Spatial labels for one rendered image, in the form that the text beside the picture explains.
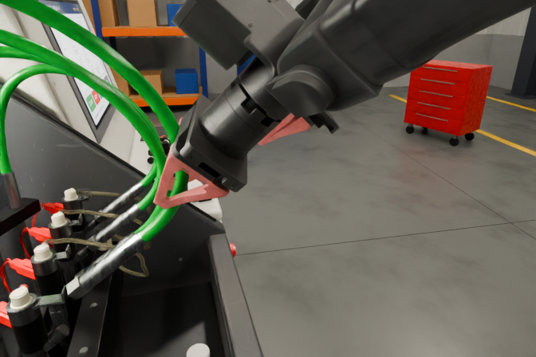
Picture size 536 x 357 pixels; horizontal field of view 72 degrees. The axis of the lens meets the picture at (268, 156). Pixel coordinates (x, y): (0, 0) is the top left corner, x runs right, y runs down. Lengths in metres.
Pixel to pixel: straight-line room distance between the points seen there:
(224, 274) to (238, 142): 0.40
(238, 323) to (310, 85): 0.44
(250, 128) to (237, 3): 0.10
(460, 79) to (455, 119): 0.43
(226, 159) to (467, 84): 4.12
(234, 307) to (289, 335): 1.26
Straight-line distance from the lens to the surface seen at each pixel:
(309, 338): 1.88
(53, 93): 0.78
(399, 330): 2.00
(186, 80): 5.78
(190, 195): 0.37
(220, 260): 0.72
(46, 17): 0.36
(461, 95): 4.42
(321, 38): 0.22
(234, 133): 0.32
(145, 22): 5.68
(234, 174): 0.32
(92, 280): 0.44
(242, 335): 0.59
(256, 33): 0.28
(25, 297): 0.47
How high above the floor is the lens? 1.38
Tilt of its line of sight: 21 degrees down
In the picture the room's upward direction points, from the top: straight up
